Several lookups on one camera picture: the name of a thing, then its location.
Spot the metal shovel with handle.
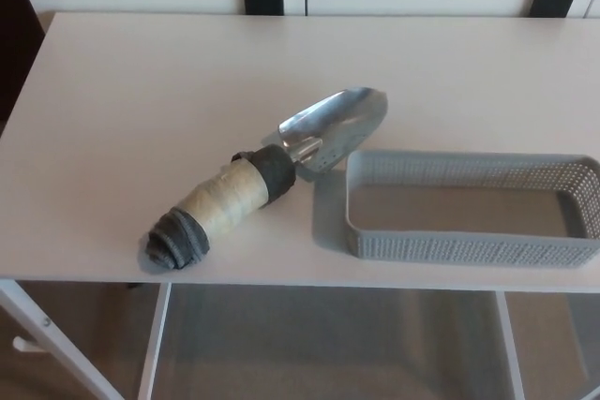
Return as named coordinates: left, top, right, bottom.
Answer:
left=138, top=85, right=390, bottom=274

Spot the white desk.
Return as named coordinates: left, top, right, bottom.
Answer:
left=0, top=10, right=600, bottom=400

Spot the grey perforated plastic basket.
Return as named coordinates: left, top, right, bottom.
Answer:
left=344, top=149, right=600, bottom=271

